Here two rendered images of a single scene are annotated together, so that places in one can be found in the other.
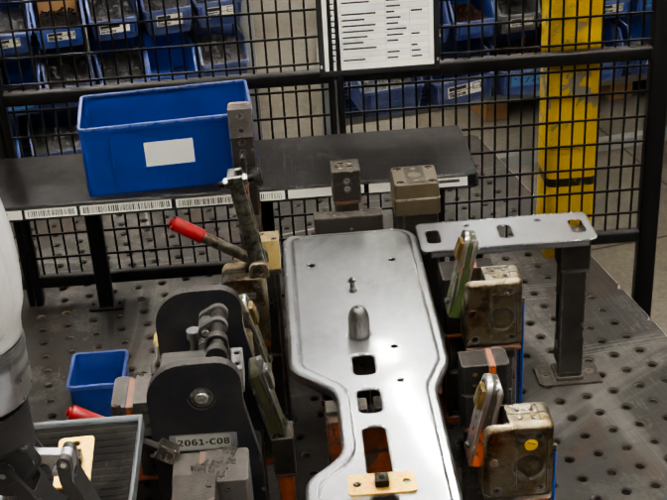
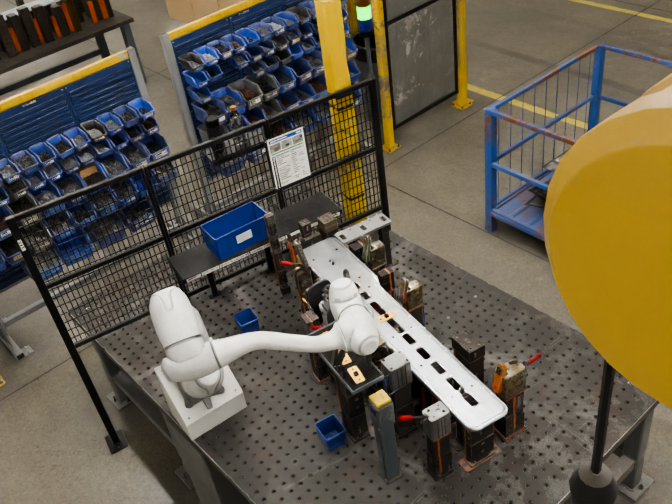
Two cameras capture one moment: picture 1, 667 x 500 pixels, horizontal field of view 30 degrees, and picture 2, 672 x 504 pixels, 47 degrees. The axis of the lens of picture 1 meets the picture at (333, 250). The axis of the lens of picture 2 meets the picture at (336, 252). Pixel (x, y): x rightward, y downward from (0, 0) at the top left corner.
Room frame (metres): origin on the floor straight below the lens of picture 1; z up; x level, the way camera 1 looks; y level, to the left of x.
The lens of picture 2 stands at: (-1.00, 1.06, 3.28)
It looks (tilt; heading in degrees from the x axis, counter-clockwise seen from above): 38 degrees down; 337
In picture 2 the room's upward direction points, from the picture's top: 9 degrees counter-clockwise
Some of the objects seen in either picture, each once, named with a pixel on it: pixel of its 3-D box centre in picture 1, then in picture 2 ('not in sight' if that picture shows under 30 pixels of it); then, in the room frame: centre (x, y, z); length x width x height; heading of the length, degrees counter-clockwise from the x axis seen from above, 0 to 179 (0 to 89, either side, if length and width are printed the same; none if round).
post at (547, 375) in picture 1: (570, 306); (384, 243); (1.82, -0.40, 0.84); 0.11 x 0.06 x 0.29; 92
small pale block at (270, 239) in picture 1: (276, 333); not in sight; (1.73, 0.10, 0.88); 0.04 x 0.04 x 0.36; 2
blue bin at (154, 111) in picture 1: (168, 137); (236, 230); (2.08, 0.28, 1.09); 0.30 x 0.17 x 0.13; 96
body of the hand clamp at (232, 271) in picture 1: (252, 366); (307, 297); (1.65, 0.14, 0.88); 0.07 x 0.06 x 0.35; 92
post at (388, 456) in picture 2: not in sight; (385, 439); (0.69, 0.28, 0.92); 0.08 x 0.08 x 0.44; 2
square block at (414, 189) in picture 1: (416, 265); (331, 245); (1.93, -0.15, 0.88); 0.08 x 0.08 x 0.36; 2
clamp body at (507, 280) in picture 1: (491, 370); (378, 273); (1.60, -0.23, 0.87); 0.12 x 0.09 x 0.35; 92
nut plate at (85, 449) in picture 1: (73, 458); not in sight; (1.06, 0.29, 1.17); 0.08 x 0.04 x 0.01; 4
